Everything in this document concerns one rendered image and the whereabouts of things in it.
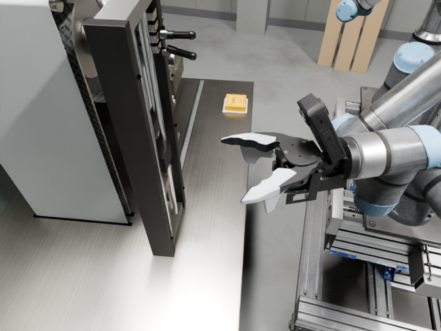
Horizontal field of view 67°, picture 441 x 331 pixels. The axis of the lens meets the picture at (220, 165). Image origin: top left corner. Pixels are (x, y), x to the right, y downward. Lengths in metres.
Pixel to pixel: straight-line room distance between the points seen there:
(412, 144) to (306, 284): 1.06
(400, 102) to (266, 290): 1.24
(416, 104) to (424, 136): 0.12
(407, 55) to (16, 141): 1.18
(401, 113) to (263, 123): 1.87
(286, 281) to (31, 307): 1.24
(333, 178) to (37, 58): 0.50
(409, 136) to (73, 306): 0.72
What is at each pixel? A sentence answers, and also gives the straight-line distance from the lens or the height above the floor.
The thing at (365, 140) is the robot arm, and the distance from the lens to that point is 0.57.
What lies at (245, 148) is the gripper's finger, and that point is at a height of 1.21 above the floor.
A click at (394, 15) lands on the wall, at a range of 3.97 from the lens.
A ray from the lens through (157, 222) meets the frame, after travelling 0.69.
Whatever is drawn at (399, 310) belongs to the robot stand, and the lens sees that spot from 1.65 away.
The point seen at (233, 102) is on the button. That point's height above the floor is 0.92.
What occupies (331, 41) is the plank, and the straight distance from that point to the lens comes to 3.27.
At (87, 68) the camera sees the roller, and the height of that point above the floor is 1.30.
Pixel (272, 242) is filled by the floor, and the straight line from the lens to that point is 1.88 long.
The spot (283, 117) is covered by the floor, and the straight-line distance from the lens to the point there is 2.61.
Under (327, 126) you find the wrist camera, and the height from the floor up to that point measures 1.30.
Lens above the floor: 1.61
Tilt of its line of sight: 47 degrees down
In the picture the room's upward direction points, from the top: straight up
